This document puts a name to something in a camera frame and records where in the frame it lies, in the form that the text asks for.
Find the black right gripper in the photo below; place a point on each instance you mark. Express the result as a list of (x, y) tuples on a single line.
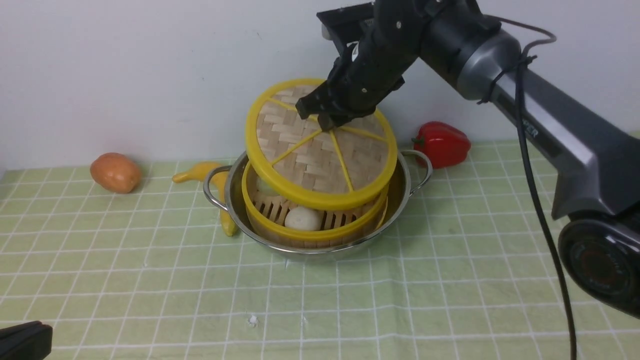
[(377, 42)]

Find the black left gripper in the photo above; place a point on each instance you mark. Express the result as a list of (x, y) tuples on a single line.
[(28, 341)]

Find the woven bamboo steamer lid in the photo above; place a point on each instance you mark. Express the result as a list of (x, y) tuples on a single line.
[(339, 169)]

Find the bamboo steamer basket yellow rim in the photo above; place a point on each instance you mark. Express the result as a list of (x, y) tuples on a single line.
[(267, 214)]

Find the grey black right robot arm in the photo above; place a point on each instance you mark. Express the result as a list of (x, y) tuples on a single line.
[(597, 163)]

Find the stainless steel pot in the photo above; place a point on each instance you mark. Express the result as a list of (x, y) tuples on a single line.
[(400, 191)]

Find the white round bun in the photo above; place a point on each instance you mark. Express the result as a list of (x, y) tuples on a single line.
[(303, 219)]

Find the red bell pepper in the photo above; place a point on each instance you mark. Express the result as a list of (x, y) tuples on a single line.
[(444, 145)]

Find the yellow banana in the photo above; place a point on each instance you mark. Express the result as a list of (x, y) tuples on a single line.
[(198, 173)]

